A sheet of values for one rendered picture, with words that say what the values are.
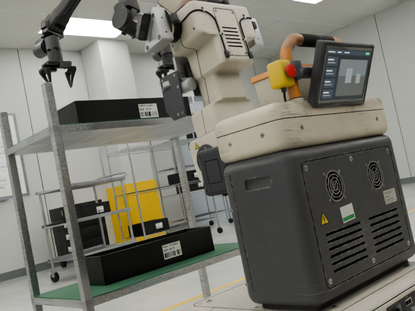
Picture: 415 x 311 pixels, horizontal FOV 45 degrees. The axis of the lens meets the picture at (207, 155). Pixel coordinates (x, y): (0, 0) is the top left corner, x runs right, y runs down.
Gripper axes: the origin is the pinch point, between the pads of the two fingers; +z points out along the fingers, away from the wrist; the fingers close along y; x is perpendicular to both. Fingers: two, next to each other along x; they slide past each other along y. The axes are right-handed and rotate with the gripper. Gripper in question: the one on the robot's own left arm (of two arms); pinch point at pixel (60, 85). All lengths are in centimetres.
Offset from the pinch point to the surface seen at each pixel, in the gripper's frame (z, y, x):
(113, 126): 22.0, -7.1, 20.7
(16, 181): 33.3, 15.8, -21.3
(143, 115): 16.1, -30.5, 8.5
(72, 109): 11.2, 0.0, 5.5
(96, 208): 47, -170, -293
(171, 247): 73, -33, 6
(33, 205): 24, -179, -467
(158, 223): 79, -266, -323
